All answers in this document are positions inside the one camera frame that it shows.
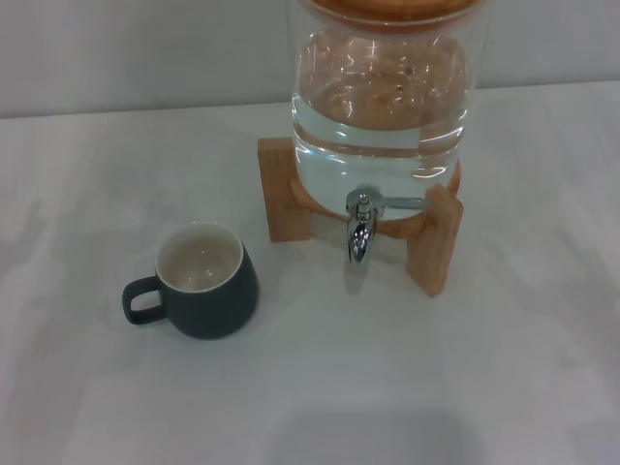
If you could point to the wooden jar lid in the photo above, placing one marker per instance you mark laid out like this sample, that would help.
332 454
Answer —
387 9

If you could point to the chrome faucet with lever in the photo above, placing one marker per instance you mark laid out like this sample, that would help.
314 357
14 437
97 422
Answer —
359 232

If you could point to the black ceramic cup white inside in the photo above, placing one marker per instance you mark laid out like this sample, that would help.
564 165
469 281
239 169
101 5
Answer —
213 310

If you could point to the wooden dispenser stand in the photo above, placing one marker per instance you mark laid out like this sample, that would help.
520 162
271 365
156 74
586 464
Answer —
278 194

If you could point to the glass water dispenser jar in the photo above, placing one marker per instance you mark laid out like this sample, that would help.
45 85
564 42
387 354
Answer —
378 121

